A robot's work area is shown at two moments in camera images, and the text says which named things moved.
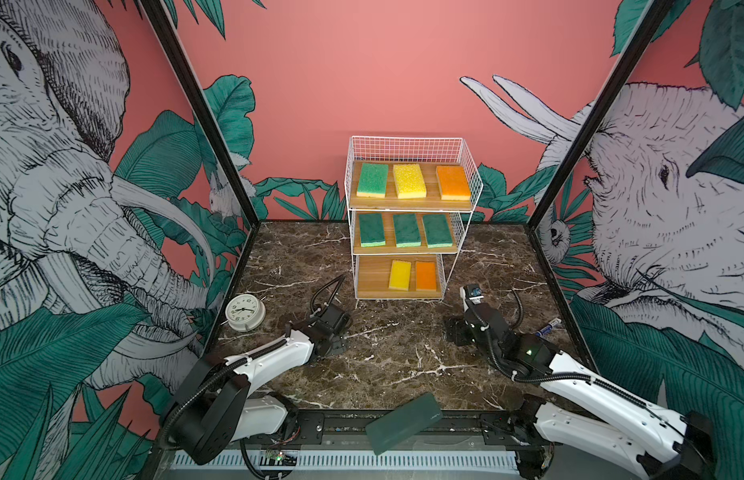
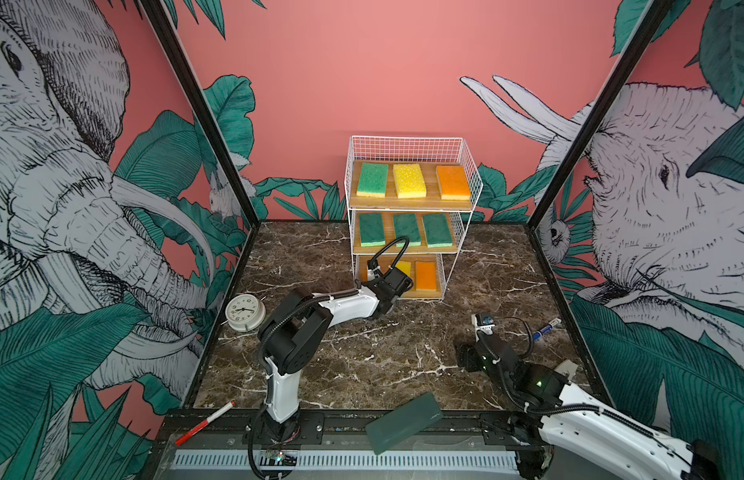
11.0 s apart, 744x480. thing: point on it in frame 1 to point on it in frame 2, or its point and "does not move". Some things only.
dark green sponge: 371,230 does not move
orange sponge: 426,275 does not move
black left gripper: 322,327 to 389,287
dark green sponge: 437,229 does not move
